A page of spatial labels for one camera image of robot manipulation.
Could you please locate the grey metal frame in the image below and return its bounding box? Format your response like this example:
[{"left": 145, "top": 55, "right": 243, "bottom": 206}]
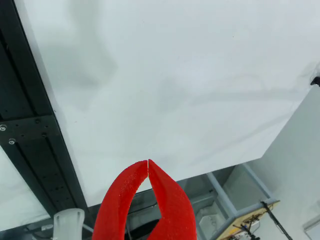
[{"left": 204, "top": 162, "right": 281, "bottom": 226}]

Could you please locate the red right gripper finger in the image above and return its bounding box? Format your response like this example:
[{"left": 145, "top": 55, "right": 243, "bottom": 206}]
[{"left": 147, "top": 158, "right": 198, "bottom": 240}]

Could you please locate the plywood board with electronics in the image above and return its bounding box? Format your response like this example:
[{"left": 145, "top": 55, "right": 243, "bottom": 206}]
[{"left": 217, "top": 199, "right": 281, "bottom": 240}]

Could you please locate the black aluminium rail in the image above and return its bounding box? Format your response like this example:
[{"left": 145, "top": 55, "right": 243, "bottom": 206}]
[{"left": 0, "top": 0, "right": 89, "bottom": 226}]

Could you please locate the black tripod stand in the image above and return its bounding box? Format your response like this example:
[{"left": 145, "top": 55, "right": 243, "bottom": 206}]
[{"left": 261, "top": 201, "right": 293, "bottom": 240}]

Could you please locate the black rail bracket plate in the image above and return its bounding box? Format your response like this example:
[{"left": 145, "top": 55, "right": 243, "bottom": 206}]
[{"left": 0, "top": 114, "right": 62, "bottom": 146}]

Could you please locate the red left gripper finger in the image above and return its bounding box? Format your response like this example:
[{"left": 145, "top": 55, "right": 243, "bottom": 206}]
[{"left": 91, "top": 161, "right": 148, "bottom": 240}]

